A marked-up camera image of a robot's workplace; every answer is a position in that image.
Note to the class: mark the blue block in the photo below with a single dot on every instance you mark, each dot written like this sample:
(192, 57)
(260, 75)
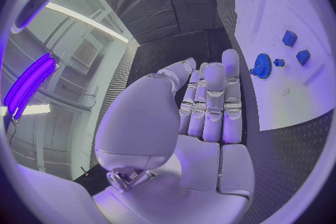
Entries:
(303, 57)
(289, 38)

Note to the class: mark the glowing light bar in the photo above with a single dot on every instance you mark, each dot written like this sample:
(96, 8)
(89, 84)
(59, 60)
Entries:
(28, 85)

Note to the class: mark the blue peg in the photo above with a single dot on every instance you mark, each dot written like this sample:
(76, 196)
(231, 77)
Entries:
(279, 62)

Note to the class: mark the white task board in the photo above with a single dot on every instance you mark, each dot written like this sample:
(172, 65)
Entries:
(286, 43)

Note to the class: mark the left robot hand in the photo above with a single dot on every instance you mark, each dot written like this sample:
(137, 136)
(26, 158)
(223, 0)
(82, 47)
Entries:
(168, 165)

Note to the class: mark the blue gear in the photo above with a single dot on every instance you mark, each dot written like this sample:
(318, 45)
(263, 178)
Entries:
(263, 65)

